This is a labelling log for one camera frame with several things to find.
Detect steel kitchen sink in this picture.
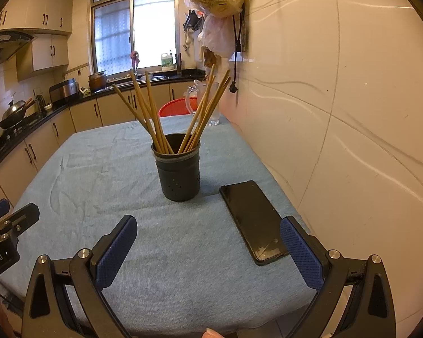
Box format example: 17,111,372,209
107,74,166,87

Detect black smartphone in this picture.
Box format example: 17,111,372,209
219,180,290,266

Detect beige base cabinets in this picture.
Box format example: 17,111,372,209
0,79,198,212

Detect blue table cloth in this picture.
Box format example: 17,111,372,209
0,114,312,337

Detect black range hood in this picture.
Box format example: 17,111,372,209
0,31,36,67

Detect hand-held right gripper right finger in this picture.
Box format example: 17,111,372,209
279,216,397,338

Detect beige wall cabinets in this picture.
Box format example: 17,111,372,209
0,0,74,81

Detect black kitchen countertop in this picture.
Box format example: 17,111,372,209
0,70,207,180

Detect white hanging plastic bag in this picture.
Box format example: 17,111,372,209
197,16,238,59

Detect steel wok with lid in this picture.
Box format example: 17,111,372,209
0,93,32,129

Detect bunch of wooden chopsticks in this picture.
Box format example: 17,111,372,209
112,64,231,155

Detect gas stove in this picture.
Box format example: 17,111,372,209
0,111,46,159

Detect brown cooking pot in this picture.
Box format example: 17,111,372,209
88,71,107,91

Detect clear glass pitcher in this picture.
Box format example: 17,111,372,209
184,79,221,126

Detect silver rice cooker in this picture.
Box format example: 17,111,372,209
49,78,81,103

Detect brown hanging bundle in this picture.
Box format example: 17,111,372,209
202,47,217,67

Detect black chopstick holder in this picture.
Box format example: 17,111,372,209
151,133,201,202

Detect red plastic basin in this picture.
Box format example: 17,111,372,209
158,99,194,117

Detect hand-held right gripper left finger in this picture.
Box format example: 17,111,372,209
21,215,139,338

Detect kitchen window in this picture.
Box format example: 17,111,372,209
90,0,180,74

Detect black power cable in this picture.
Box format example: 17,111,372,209
229,12,245,95

